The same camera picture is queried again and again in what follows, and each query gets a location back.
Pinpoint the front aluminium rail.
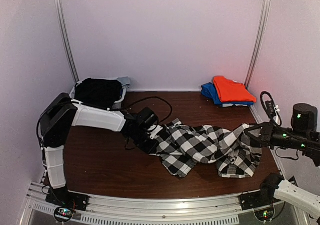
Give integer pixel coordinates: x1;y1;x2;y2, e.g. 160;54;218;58
17;182;311;225

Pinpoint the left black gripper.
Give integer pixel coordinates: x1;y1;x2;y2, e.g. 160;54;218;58
129;129;160;155

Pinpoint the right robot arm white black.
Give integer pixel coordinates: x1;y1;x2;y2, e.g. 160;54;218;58
244;100;320;219

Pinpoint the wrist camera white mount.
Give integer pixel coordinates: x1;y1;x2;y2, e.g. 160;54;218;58
149;125;163;140
265;100;280;119

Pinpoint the black white checkered cloth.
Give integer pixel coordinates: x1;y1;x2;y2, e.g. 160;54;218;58
149;119;262;179

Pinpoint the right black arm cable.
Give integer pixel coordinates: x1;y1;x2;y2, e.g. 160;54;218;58
259;91;286;128

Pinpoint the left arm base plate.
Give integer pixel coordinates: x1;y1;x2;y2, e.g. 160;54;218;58
45;186;89;211

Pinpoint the right aluminium frame post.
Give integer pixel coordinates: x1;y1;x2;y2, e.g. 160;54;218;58
243;0;273;89

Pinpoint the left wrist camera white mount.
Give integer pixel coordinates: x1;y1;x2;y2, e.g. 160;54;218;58
149;125;163;140

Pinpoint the black garment hanging from basket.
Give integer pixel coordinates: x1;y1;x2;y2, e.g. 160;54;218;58
74;78;123;109

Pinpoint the white plastic laundry basket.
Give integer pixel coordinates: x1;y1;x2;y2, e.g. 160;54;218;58
69;79;128;109

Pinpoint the aluminium frame post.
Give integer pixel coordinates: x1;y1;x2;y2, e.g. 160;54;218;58
243;0;273;89
54;0;80;83

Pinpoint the orange t-shirt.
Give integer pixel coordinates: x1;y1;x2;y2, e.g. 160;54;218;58
212;76;257;103

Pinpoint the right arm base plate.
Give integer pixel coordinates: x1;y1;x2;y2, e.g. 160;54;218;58
238;189;280;211

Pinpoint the grey garment in basket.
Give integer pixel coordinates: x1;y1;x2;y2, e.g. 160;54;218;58
116;76;131;89

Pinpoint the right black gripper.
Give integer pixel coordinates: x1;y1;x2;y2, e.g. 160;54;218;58
243;120;309;151

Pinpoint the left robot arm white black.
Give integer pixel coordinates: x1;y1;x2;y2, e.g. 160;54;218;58
36;93;162;207

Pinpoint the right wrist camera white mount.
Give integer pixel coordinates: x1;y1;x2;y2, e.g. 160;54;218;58
265;100;280;119

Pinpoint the left aluminium frame post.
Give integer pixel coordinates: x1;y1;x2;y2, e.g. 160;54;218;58
54;0;80;83

